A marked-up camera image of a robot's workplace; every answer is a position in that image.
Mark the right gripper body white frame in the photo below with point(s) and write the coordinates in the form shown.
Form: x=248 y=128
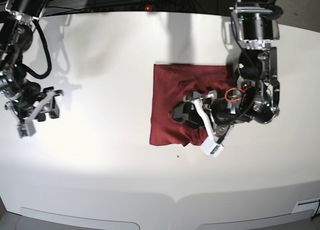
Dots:
x=27 y=116

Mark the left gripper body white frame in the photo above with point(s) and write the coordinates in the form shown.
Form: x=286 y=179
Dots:
x=203 y=110

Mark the dark red long-sleeve shirt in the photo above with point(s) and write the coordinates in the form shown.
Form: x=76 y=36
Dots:
x=170 y=84

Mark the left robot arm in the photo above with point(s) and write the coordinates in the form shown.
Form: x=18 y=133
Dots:
x=254 y=92

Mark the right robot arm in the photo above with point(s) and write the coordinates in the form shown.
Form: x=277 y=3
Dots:
x=27 y=101

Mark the white label plate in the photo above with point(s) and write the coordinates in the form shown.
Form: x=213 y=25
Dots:
x=305 y=205

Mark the power strip with red light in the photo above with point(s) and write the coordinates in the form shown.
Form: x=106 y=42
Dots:
x=121 y=8

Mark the grey right table tray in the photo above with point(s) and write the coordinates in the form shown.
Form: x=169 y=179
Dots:
x=261 y=222

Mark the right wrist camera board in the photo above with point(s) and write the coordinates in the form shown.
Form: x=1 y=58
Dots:
x=23 y=132

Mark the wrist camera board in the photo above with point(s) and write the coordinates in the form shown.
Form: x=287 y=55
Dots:
x=217 y=150
x=23 y=132

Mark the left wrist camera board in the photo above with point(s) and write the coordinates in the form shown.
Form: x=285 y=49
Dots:
x=217 y=150

